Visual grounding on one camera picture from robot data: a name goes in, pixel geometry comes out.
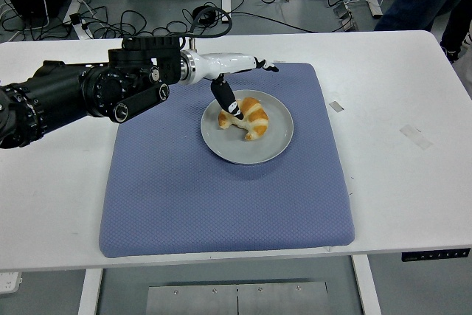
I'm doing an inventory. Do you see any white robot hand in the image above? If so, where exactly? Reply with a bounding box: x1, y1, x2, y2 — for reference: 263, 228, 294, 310
197, 52, 280, 121

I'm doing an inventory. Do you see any golden croissant bread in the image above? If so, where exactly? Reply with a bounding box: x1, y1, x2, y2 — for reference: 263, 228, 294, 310
217, 96, 270, 142

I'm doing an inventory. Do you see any round grey plate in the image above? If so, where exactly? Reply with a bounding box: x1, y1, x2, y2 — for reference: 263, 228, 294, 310
200, 89, 295, 166

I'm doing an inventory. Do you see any grey metal plate with screws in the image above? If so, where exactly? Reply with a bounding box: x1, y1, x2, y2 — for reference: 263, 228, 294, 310
146, 281, 328, 315

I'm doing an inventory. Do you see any grey foot pedal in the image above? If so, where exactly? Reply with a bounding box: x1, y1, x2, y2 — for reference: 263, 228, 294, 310
333, 0, 359, 32

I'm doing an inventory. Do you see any blue quilted mat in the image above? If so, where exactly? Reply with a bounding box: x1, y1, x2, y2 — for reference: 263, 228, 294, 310
98, 62, 357, 260

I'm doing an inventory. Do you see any large clear tape strip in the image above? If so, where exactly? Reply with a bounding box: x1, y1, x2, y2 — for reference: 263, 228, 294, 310
399, 123, 434, 151

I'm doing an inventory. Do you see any white table leg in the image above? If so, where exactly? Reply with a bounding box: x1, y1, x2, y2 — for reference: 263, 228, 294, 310
350, 255, 383, 315
77, 269, 104, 315

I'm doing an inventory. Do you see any black table control panel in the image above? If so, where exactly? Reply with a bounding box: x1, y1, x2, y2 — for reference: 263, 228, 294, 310
400, 249, 472, 263

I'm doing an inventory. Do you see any white power strip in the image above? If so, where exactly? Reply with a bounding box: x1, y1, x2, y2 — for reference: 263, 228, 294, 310
0, 270, 23, 296

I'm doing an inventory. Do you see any coiled black cable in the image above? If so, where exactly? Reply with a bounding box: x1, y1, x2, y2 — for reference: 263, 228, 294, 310
192, 4, 219, 27

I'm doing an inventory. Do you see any long black floor cable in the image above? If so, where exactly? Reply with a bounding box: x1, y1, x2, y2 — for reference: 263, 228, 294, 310
230, 10, 346, 34

